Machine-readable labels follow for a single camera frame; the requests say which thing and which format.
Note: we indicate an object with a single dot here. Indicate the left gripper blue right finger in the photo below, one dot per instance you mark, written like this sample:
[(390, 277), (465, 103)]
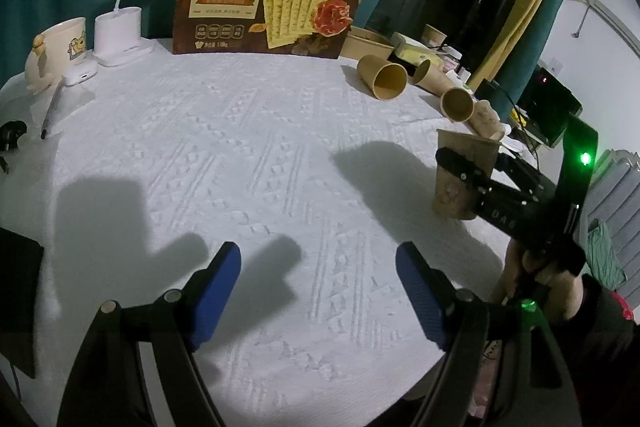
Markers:
[(429, 291)]

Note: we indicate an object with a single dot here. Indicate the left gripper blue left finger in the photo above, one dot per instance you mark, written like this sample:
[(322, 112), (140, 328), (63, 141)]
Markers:
[(209, 291)]

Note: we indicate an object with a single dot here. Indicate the brown printed paper cup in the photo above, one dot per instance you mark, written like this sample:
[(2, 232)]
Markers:
[(459, 156)]

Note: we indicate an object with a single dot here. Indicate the right hand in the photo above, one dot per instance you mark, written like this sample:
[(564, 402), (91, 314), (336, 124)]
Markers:
[(564, 291)]

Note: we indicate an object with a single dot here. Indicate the black computer monitor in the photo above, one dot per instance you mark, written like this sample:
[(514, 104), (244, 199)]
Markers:
[(546, 105)]

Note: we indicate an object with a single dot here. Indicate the brown paper cup lying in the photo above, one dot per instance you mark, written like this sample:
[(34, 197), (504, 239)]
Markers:
[(430, 78), (457, 104)]

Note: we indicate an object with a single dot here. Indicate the yellow-brown paper cup left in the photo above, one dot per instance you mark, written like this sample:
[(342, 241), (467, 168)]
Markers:
[(386, 80)]

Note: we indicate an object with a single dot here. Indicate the upright brown paper cup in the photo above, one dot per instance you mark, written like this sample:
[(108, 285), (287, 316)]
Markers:
[(432, 37)]

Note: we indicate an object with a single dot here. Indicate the yellow tissue pack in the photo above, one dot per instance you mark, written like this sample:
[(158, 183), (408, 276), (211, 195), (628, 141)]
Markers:
[(411, 53)]

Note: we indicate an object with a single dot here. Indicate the black pen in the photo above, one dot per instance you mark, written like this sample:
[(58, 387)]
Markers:
[(51, 111)]

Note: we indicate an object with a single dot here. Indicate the white cartoon mug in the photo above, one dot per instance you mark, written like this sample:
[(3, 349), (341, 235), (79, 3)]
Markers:
[(53, 51)]

